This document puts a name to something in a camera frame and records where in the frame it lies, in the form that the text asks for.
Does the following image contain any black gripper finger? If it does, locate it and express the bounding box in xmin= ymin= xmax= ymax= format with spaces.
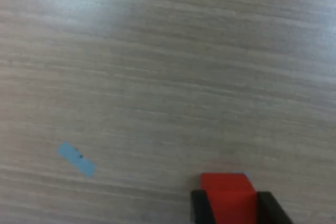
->
xmin=256 ymin=191 xmax=294 ymax=224
xmin=190 ymin=189 xmax=216 ymax=224

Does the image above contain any red cube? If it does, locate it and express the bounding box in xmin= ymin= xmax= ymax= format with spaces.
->
xmin=201 ymin=173 xmax=257 ymax=224

